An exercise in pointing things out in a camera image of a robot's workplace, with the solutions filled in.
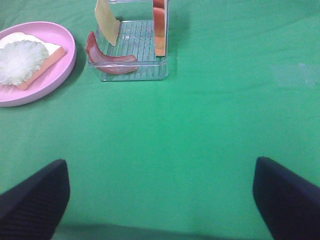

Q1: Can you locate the white bread slice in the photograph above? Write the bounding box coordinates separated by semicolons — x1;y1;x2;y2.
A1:
0;32;66;91

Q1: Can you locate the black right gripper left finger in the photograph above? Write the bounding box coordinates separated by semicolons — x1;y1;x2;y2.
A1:
0;159;71;240

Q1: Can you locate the upright bread slice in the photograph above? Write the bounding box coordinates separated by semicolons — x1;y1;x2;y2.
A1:
152;0;168;57

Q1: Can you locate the clear right plastic container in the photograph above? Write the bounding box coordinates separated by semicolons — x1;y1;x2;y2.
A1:
88;0;170;82

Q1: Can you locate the yellow cheese slice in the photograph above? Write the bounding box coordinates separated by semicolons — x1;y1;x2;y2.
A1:
94;0;120;47

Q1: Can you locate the green lettuce leaf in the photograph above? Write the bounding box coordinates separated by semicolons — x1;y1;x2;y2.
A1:
0;39;49;86

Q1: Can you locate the bacon strip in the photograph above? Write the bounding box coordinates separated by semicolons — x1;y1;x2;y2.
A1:
85;31;138;75

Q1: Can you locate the pink round plate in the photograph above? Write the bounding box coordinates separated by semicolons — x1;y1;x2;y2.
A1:
0;21;77;107

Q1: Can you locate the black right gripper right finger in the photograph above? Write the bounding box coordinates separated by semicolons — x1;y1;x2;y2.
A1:
252;156;320;240

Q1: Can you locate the green tablecloth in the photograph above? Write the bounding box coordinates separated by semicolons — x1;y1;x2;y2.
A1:
0;0;320;240

